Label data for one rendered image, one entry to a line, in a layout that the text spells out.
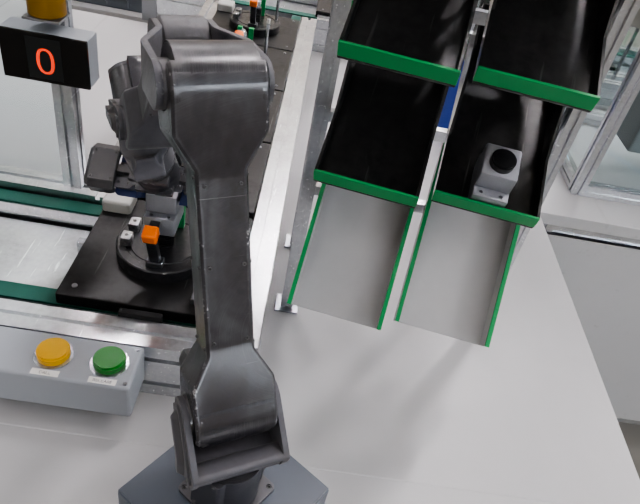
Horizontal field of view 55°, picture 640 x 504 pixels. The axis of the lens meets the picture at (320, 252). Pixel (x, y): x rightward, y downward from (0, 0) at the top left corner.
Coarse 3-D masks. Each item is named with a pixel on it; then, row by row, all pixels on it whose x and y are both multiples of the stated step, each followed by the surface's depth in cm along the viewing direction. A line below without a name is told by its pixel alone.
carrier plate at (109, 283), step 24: (120, 216) 98; (96, 240) 93; (72, 264) 88; (96, 264) 89; (72, 288) 85; (96, 288) 85; (120, 288) 86; (144, 288) 87; (168, 288) 88; (192, 288) 88; (168, 312) 84; (192, 312) 85
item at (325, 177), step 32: (352, 64) 80; (352, 96) 81; (384, 96) 82; (416, 96) 82; (352, 128) 79; (384, 128) 79; (416, 128) 80; (320, 160) 74; (352, 160) 77; (384, 160) 77; (416, 160) 77; (384, 192) 73; (416, 192) 75
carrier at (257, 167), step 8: (264, 144) 122; (256, 152) 120; (264, 152) 120; (256, 160) 117; (264, 160) 118; (248, 168) 115; (256, 168) 115; (264, 168) 116; (248, 176) 113; (256, 176) 113; (248, 184) 111; (256, 184) 111; (248, 192) 109; (256, 192) 109; (144, 200) 104; (256, 200) 107
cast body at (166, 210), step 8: (176, 192) 85; (152, 200) 85; (160, 200) 85; (168, 200) 85; (176, 200) 85; (152, 208) 86; (160, 208) 86; (168, 208) 85; (176, 208) 86; (144, 216) 85; (152, 216) 85; (160, 216) 86; (168, 216) 86; (176, 216) 86; (144, 224) 86; (168, 224) 86; (176, 224) 87; (160, 232) 87; (168, 232) 87
